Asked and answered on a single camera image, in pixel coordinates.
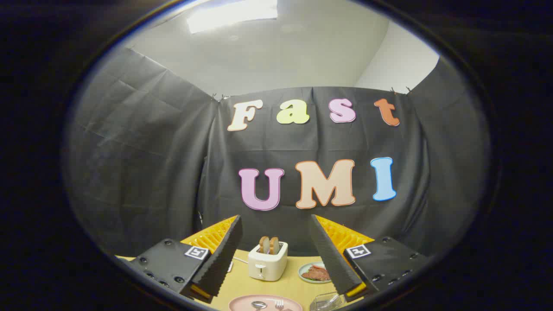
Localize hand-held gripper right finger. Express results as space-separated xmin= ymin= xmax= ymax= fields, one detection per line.
xmin=309 ymin=214 xmax=432 ymax=303

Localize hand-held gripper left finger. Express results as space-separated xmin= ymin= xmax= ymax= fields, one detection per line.
xmin=114 ymin=215 xmax=243 ymax=304

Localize brown meat slices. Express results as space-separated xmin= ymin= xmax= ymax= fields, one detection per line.
xmin=302 ymin=266 xmax=331 ymax=281

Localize pale green oval plate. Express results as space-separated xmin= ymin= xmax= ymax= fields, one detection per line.
xmin=298 ymin=261 xmax=332 ymax=284

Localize cream white toaster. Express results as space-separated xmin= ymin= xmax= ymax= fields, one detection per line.
xmin=248 ymin=242 xmax=289 ymax=282

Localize pink round plate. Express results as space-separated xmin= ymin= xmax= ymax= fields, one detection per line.
xmin=228 ymin=295 xmax=303 ymax=311

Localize metal wire drainer basket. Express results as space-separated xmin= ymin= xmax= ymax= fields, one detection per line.
xmin=309 ymin=292 xmax=344 ymax=311

